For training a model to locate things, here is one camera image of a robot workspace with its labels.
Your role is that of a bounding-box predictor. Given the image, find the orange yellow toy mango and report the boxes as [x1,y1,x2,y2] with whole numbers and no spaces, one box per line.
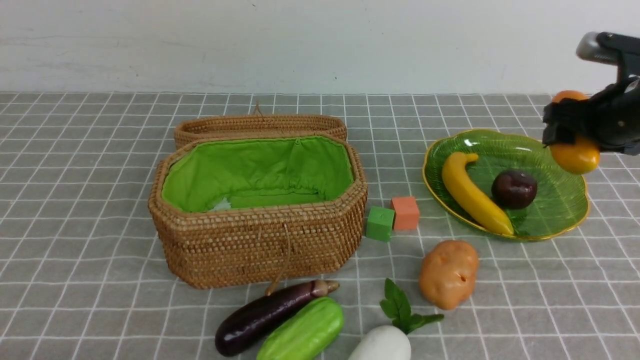
[547,89,601,175]

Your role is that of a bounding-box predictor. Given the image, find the white toy radish green leaves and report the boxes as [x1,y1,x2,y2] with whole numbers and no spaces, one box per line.
[349,278,445,360]

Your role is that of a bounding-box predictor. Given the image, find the dark purple toy plum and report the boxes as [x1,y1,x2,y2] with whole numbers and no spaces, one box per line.
[491,169,538,210]

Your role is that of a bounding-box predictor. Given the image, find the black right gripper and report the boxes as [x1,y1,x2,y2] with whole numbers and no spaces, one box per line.
[542,77,640,156]

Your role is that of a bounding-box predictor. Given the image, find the purple toy eggplant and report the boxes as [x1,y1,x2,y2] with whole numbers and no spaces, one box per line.
[214,279,340,358]

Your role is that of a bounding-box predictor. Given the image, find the woven wicker basket green lining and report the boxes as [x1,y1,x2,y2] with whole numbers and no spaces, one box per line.
[148,133,368,290]

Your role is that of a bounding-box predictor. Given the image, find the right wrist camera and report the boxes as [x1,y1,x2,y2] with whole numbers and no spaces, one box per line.
[575,31,640,81]

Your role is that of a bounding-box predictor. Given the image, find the yellow toy banana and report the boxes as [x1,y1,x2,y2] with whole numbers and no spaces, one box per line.
[441,152,515,236]

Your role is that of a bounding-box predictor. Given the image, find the orange foam cube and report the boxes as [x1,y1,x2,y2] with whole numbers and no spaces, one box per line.
[390,196,420,231]

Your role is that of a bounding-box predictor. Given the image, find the green glass leaf plate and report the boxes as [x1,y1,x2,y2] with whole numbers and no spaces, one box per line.
[422,129,590,242]

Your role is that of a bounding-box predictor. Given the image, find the green foam cube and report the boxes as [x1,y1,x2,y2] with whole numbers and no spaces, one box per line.
[365,206,396,243]

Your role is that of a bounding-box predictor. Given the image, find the orange brown toy potato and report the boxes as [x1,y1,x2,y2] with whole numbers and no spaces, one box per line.
[418,240,480,311]

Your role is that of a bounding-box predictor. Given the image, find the grey checked tablecloth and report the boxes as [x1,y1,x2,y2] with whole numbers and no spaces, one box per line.
[0,92,639,360]

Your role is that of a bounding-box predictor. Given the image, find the green toy cucumber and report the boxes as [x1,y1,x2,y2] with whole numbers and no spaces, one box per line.
[256,297,345,360]

